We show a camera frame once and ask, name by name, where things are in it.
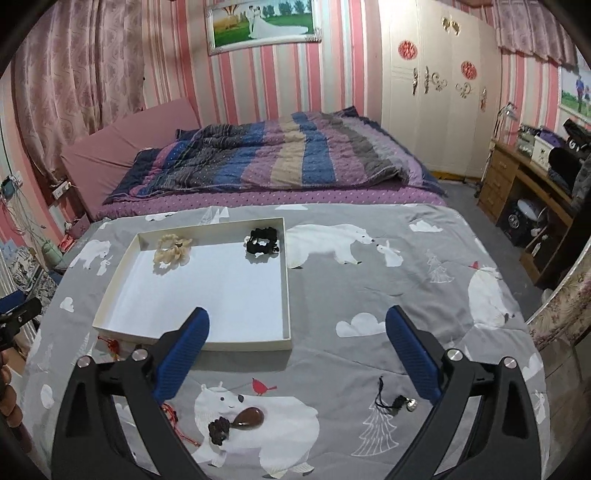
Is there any black cord bracelet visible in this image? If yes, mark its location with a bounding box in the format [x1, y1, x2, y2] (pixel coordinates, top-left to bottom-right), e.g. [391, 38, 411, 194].
[373, 376, 420, 414]

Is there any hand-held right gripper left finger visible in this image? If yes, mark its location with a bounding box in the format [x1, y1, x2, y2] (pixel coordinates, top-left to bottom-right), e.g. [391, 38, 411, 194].
[50, 306, 218, 480]

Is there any person's left hand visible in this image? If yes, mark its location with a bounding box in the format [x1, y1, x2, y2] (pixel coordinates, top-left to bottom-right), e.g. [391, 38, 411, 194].
[0, 367, 23, 432]

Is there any wall socket with charger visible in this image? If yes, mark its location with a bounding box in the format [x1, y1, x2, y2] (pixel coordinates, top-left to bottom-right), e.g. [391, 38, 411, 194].
[2, 173, 24, 199]

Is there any white wardrobe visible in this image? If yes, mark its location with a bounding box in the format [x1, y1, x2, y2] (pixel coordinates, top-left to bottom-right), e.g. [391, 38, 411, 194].
[381, 0, 504, 181]

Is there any white shallow tray box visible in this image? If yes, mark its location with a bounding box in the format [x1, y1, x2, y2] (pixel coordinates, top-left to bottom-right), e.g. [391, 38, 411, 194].
[92, 217, 294, 352]

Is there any floral cushioned chair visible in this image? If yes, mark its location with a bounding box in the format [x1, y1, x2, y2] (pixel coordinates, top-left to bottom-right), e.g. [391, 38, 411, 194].
[526, 240, 591, 370]

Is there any wooden desk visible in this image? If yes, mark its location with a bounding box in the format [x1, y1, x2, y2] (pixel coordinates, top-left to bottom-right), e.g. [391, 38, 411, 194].
[478, 138, 587, 287]

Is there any purple dotted bed sheet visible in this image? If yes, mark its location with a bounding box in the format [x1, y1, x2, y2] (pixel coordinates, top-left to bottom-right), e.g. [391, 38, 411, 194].
[95, 182, 448, 222]

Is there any black scrunchie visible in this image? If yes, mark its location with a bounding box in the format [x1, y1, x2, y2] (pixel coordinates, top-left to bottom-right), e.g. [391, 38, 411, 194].
[244, 227, 280, 257]

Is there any striped quilt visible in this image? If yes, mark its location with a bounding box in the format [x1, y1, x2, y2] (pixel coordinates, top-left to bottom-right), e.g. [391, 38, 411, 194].
[104, 107, 446, 204]

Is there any pink headboard cushion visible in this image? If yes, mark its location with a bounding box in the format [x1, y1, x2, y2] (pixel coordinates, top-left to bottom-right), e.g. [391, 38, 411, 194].
[60, 97, 201, 222]

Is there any pink curtain valance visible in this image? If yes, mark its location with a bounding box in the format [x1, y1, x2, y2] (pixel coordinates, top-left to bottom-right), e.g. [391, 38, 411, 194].
[492, 0, 580, 65]

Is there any black bag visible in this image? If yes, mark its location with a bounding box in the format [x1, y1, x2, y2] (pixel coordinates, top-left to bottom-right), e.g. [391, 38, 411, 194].
[549, 117, 591, 195]

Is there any pink patterned curtain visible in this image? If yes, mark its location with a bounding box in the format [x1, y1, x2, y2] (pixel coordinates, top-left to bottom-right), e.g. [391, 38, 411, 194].
[11, 0, 146, 185]

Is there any green bottle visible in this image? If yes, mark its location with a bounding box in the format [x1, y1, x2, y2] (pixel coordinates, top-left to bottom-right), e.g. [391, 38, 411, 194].
[41, 242, 63, 268]

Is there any framed wall picture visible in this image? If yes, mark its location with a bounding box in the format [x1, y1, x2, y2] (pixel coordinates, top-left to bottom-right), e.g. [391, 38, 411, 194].
[556, 65, 591, 123]

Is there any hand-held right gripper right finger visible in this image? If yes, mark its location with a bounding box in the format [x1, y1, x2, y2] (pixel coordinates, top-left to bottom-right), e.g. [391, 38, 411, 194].
[385, 305, 541, 480]

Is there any brown bead pendant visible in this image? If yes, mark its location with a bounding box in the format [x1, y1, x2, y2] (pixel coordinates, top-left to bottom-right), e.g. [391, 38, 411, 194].
[208, 407, 265, 448]

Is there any framed wedding picture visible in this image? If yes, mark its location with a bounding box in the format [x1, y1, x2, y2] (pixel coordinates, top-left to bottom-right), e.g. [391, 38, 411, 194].
[204, 0, 322, 57]

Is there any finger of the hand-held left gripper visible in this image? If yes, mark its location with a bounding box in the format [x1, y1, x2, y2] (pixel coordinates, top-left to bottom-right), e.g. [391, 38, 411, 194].
[0, 298, 42, 354]

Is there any desk lamp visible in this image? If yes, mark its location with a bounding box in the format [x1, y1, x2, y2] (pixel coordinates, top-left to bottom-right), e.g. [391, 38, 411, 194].
[492, 102, 518, 139]

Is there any grey bear print blanket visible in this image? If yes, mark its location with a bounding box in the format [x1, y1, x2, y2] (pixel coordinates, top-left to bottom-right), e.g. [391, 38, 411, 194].
[21, 203, 552, 480]

